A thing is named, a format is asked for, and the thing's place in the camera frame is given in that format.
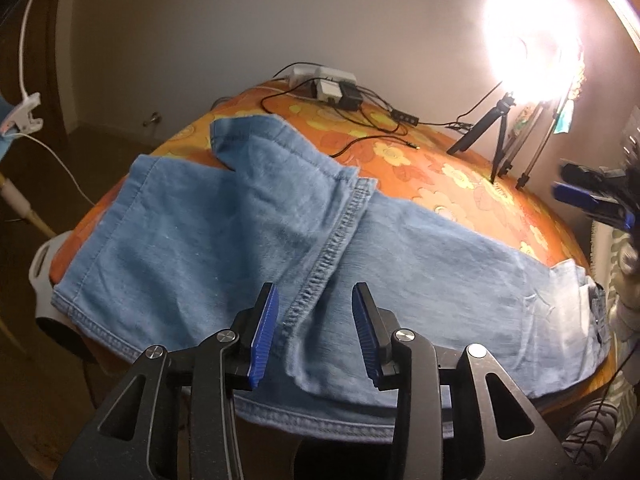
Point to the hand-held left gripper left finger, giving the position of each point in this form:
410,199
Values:
264,330

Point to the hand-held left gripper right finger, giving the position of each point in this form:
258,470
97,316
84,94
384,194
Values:
365,335

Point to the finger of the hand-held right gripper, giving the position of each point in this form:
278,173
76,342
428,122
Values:
587,172
580,199

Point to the blue denim pants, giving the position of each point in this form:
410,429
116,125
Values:
200,240

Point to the teal hanging tag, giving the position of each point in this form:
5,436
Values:
564,121

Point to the silver tripod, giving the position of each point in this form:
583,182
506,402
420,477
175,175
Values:
537,145

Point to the black tripod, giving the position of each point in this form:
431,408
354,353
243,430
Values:
482,125

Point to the orange floral tablecloth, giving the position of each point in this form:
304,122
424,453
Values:
450,180

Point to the white green patterned blanket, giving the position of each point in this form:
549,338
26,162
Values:
622,330

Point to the black usb hub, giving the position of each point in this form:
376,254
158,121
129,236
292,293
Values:
404,115

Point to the white plastic chair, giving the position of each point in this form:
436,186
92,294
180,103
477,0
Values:
42,270

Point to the dark striped cloth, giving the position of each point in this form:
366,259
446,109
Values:
592,430

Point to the black power adapter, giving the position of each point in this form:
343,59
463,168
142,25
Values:
350,96

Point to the white power adapter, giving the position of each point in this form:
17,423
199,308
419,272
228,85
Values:
327,91

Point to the white power strip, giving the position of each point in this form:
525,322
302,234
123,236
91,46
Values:
320,74

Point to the wooden stick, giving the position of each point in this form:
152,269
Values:
30,210

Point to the white gooseneck clip holder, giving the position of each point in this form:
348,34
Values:
25,110

